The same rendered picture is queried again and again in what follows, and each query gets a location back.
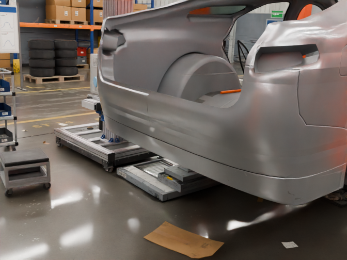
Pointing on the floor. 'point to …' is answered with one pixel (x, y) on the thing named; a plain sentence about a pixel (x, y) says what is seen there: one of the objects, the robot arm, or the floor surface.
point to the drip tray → (340, 199)
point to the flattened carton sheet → (183, 241)
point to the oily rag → (333, 196)
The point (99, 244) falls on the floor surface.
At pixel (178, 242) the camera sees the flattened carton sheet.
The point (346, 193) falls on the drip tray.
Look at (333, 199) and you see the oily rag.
